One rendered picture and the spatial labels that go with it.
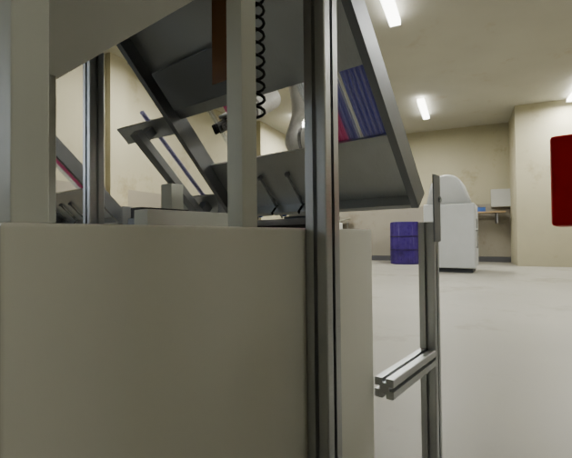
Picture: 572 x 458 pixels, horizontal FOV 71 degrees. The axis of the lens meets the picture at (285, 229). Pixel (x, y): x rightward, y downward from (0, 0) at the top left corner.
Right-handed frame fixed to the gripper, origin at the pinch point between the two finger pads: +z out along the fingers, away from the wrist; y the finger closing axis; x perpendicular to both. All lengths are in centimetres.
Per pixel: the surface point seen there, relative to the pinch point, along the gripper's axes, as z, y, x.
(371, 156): 3, 50, 16
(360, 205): 3, 43, 30
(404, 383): 43, 64, 52
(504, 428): 8, 72, 109
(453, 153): -827, -167, 346
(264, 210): 2.7, 6.6, 30.1
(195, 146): 6.0, -8.0, 3.1
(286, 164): 2.9, 23.0, 15.0
